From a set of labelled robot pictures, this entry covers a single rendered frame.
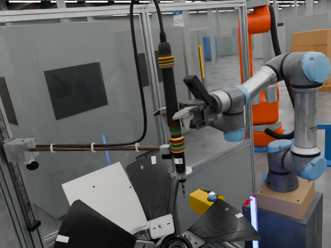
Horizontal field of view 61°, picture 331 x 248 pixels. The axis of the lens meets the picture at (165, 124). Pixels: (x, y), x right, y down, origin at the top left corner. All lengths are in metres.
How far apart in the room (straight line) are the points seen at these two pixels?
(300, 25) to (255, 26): 6.82
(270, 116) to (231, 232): 3.69
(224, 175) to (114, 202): 1.19
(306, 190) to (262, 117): 3.24
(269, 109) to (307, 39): 4.35
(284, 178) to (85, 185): 0.91
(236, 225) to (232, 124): 0.38
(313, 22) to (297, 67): 10.07
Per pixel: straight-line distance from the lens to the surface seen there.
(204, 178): 2.05
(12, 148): 1.18
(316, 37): 8.61
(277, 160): 1.40
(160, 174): 1.04
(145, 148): 0.90
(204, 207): 1.45
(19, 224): 1.36
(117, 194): 1.22
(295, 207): 1.43
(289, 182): 1.48
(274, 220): 1.48
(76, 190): 1.20
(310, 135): 1.28
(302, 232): 1.46
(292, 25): 11.48
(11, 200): 1.31
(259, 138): 4.71
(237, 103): 0.99
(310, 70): 1.17
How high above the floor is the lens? 1.84
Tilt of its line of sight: 16 degrees down
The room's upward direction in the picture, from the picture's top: 8 degrees counter-clockwise
